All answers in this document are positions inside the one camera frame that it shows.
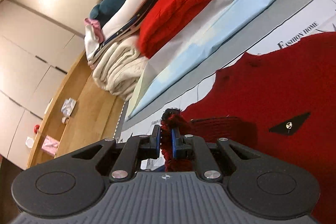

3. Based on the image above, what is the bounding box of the white wardrobe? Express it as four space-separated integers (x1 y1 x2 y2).
1 0 84 169

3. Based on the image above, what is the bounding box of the wooden headboard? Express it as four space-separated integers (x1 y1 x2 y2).
26 52 124 168

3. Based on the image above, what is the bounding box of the bright red folded blanket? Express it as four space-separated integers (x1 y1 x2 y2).
137 0 212 59

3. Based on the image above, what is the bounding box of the tissue pack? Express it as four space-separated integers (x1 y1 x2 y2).
61 98 77 118

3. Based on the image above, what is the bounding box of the white pink folded garment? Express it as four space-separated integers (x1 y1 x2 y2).
84 18 104 65

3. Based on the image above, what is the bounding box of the white folded duvet navy trim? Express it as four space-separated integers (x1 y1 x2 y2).
93 0 157 64

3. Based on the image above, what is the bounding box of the pink box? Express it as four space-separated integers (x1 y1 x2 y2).
42 135 59 156

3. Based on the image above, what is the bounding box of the cream folded quilt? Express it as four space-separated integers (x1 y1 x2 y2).
92 34 149 101

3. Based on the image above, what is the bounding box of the dark red knit sweater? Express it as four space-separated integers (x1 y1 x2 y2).
161 32 335 223

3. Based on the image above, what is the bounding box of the printed deer bed sheet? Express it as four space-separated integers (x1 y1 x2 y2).
116 0 335 142

